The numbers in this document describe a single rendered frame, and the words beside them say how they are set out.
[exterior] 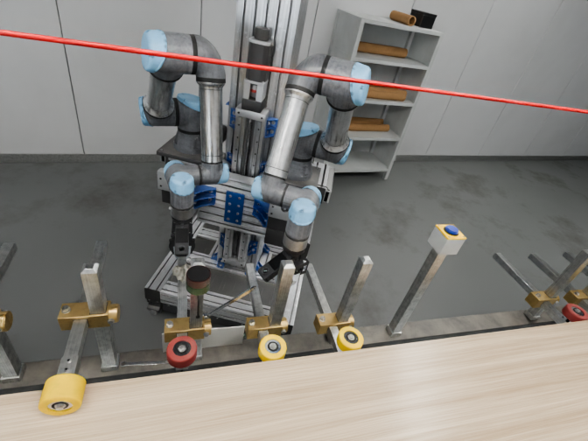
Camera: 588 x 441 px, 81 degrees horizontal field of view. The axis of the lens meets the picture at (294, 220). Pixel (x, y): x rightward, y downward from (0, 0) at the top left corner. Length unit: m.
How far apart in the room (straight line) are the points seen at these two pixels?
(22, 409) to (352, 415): 0.76
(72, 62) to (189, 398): 2.89
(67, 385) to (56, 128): 2.90
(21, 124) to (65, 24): 0.90
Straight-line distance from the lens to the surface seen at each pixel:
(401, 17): 3.76
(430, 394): 1.16
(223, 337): 1.26
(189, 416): 0.97
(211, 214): 1.75
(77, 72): 3.44
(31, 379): 1.34
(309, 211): 0.97
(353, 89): 1.10
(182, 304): 1.20
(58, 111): 3.58
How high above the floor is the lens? 1.79
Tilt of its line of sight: 36 degrees down
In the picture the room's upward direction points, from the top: 13 degrees clockwise
